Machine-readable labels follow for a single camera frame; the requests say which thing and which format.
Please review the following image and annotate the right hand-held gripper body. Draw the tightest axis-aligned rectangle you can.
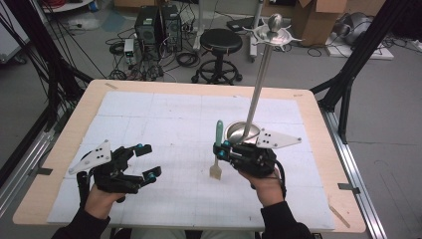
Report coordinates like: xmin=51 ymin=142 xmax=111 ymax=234
xmin=228 ymin=128 xmax=303 ymax=178

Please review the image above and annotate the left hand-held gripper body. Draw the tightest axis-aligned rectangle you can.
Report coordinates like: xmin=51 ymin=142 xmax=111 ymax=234
xmin=68 ymin=138 xmax=147 ymax=195

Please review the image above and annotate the green handled pastry brush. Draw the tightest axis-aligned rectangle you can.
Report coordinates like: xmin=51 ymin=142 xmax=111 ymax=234
xmin=209 ymin=119 xmax=225 ymax=181

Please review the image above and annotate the metal hook rack stand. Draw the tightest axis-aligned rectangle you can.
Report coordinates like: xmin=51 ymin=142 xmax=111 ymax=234
xmin=224 ymin=13 xmax=304 ymax=146

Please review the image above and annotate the person's right hand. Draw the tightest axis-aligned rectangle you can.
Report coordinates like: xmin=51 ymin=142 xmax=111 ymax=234
xmin=238 ymin=165 xmax=284 ymax=207

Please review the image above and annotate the person's left hand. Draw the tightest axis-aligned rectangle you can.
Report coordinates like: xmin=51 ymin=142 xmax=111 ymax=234
xmin=84 ymin=183 xmax=126 ymax=220

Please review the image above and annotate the white foam mat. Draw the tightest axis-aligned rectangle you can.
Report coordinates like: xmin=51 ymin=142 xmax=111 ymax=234
xmin=47 ymin=90 xmax=336 ymax=232

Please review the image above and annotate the white power supply unit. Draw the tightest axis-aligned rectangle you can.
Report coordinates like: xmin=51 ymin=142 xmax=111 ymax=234
xmin=122 ymin=38 xmax=136 ymax=66

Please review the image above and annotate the thin wooden stick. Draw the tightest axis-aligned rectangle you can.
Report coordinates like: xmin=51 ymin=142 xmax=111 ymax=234
xmin=327 ymin=203 xmax=351 ymax=229

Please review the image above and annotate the black round stool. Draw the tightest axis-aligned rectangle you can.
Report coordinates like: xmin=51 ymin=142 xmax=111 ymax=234
xmin=191 ymin=28 xmax=244 ymax=86

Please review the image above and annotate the black flat object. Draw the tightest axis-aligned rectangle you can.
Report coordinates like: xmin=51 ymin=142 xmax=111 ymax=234
xmin=226 ymin=16 xmax=257 ymax=33

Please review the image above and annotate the black computer tower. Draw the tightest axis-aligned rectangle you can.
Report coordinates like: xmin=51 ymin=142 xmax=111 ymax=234
xmin=160 ymin=4 xmax=183 ymax=53
xmin=133 ymin=5 xmax=163 ymax=55

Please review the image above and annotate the large open cardboard box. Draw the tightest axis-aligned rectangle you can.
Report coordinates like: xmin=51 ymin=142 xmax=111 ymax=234
xmin=292 ymin=0 xmax=349 ymax=47

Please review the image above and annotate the round white table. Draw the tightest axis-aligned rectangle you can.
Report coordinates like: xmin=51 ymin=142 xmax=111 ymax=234
xmin=41 ymin=0 xmax=96 ymax=14

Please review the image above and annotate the grey round appliance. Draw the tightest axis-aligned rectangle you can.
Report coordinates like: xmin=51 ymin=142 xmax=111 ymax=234
xmin=333 ymin=11 xmax=373 ymax=46

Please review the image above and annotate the white floor board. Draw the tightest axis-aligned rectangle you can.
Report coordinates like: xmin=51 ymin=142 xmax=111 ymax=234
xmin=323 ymin=33 xmax=396 ymax=62

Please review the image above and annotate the black cable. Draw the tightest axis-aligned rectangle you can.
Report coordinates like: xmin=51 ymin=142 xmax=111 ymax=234
xmin=274 ymin=158 xmax=288 ymax=200
xmin=76 ymin=170 xmax=92 ymax=209

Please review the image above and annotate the tangle of black floor cables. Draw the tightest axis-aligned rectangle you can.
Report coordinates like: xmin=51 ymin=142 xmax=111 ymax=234
xmin=105 ymin=29 xmax=201 ymax=83

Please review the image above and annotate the aluminium frame rail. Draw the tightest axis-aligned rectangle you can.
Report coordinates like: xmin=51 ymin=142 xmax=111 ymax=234
xmin=0 ymin=128 xmax=57 ymax=215
xmin=318 ymin=108 xmax=388 ymax=239

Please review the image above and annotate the black frame post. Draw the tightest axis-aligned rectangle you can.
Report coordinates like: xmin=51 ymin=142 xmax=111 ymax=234
xmin=310 ymin=0 xmax=422 ymax=144
xmin=3 ymin=0 xmax=96 ymax=131

